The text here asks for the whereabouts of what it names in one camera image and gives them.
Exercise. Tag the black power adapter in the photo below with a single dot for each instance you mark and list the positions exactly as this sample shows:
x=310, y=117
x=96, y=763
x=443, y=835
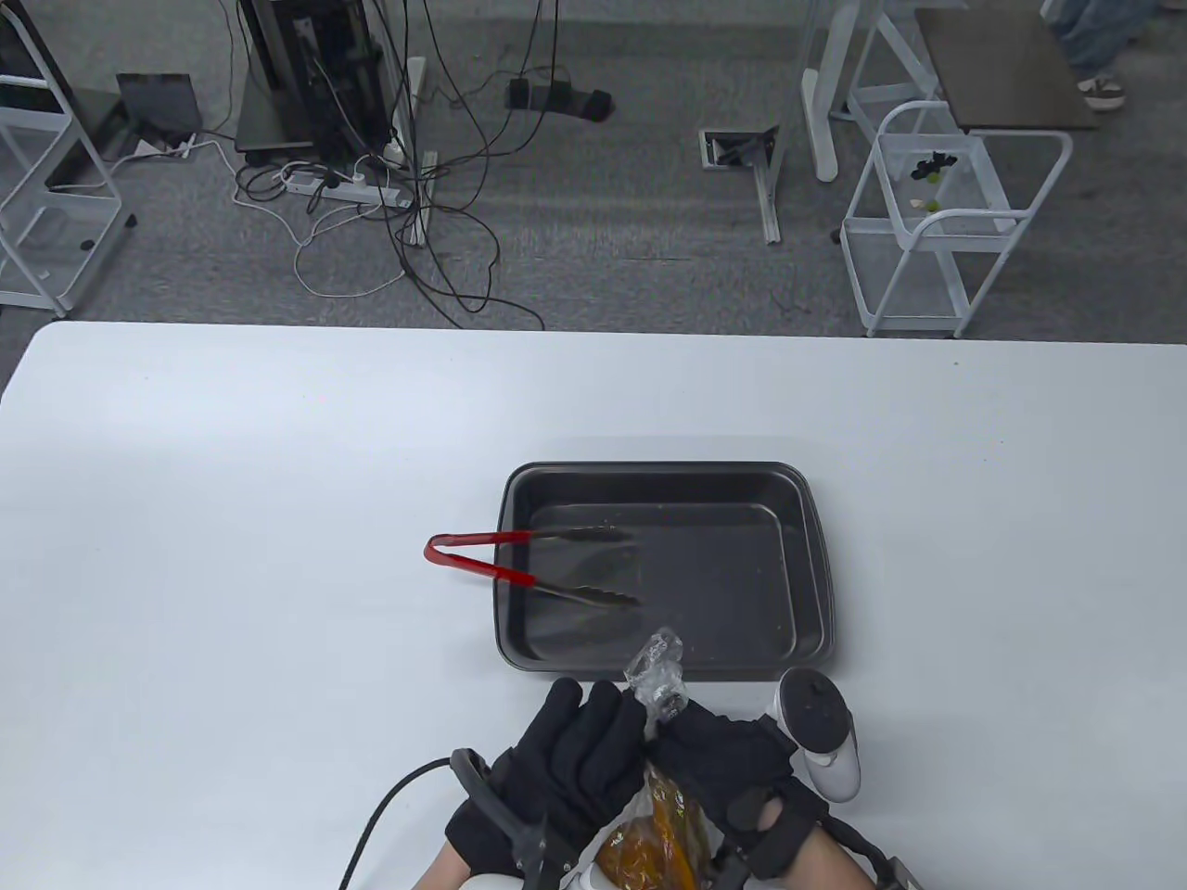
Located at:
x=556, y=97

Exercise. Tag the brown desk board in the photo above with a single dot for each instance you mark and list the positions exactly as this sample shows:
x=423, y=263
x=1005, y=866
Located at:
x=1011, y=74

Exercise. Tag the black equipment stand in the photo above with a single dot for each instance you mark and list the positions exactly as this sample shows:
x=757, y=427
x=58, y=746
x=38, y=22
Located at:
x=306, y=83

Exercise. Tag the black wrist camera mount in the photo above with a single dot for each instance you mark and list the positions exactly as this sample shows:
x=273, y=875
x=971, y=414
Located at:
x=728, y=873

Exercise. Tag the person's left hand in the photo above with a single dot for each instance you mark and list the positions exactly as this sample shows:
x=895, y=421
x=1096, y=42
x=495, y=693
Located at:
x=575, y=760

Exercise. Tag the floor outlet box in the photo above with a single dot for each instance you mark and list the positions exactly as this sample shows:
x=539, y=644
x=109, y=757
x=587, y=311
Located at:
x=737, y=148

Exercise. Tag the white metal rack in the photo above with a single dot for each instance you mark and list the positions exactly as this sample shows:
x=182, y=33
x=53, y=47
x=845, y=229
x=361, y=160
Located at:
x=93, y=148

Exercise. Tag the black wrist sensor box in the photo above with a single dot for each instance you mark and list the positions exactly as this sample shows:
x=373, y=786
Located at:
x=899, y=876

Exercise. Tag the clear plastic bakery bag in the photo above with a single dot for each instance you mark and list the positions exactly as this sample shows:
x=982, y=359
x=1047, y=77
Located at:
x=660, y=681

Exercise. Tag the white power strip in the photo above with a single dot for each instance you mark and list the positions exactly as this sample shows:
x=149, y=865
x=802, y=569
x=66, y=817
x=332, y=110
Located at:
x=352, y=190

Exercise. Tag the black metal baking tray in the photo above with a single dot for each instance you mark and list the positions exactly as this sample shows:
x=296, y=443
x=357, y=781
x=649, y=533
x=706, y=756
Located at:
x=723, y=575

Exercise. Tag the yellow lacy cookie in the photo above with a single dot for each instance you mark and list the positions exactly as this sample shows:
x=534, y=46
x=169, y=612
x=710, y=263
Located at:
x=631, y=858

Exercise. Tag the person's right forearm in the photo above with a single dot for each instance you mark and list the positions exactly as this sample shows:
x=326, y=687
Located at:
x=830, y=867

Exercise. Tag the white metal floor rail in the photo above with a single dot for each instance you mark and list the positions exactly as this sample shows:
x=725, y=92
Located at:
x=422, y=148

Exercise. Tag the white desk frame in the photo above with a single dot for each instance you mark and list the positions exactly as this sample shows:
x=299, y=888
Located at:
x=821, y=111

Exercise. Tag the person's left forearm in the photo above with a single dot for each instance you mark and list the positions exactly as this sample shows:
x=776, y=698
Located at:
x=440, y=871

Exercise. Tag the small black object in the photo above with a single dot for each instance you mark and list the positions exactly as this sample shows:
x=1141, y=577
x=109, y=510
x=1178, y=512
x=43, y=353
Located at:
x=932, y=167

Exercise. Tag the person's right hand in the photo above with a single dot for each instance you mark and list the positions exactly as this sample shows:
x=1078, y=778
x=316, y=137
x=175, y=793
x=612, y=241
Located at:
x=733, y=760

